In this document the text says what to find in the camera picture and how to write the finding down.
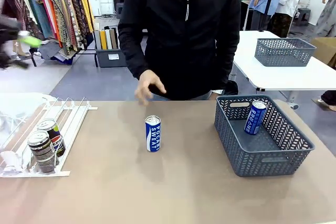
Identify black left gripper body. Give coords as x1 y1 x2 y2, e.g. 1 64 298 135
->
0 17 24 52

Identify black Pepsi can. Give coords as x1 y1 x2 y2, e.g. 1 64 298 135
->
36 118 67 158

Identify dark grey Pepsi can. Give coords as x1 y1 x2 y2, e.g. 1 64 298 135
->
27 130 57 174

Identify blue Pocari Sweat can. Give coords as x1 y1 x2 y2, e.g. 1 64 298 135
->
243 100 268 136
144 115 162 153

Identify grey plastic lattice basket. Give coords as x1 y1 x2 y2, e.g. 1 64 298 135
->
254 38 317 68
213 94 316 178

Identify person's left forearm black sleeve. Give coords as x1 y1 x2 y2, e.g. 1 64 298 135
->
212 35 242 91

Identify person's right forearm black sleeve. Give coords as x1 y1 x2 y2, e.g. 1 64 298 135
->
117 28 151 81

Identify white can dispenser rack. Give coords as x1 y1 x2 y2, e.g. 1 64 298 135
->
0 97 98 178

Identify person's right hand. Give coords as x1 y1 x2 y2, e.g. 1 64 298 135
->
134 69 167 106

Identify mannequin legs on stand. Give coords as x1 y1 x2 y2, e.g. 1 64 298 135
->
12 39 32 58

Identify brown patterned garment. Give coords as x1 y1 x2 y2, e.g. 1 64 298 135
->
13 0 45 41

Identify grey fabric pile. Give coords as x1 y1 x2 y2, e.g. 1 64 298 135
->
37 40 77 65

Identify orange garment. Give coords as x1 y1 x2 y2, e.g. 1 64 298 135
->
46 0 63 48

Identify teal green garment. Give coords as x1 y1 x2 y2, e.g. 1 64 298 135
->
22 0 54 39

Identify white translucent plastic sheet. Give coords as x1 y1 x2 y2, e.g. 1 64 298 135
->
0 92 57 151

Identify black clothes rack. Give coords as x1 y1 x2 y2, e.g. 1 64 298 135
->
31 0 99 68

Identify yellow garment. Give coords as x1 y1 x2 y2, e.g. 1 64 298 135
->
73 0 95 34

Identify grey fabric roll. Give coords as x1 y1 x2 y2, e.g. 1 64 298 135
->
94 30 102 50

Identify yellow fabric roll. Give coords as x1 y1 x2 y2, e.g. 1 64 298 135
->
100 30 108 50

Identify white air purifier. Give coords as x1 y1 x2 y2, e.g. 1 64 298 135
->
88 0 101 17

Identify white fabric roll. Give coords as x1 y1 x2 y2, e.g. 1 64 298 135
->
104 29 113 50

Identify grey storage bin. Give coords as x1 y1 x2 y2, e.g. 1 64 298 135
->
94 47 127 68

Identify brown fabric roll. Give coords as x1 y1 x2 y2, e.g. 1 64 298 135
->
109 28 119 50

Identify person in black jacket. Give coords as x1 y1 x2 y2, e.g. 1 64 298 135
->
117 0 242 101

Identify black fabric bundle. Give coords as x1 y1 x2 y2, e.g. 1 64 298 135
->
224 80 239 96

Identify white side table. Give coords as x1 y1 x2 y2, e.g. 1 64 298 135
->
232 30 336 110

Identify grey plastic stool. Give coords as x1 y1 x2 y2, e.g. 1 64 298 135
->
297 7 312 27

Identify brown cardboard box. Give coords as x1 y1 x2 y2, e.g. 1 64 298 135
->
311 37 336 69

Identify mannequin in grey dress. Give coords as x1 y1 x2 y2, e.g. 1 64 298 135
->
313 0 336 38

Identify foot with dark trouser leg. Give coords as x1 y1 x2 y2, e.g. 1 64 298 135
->
317 90 336 111

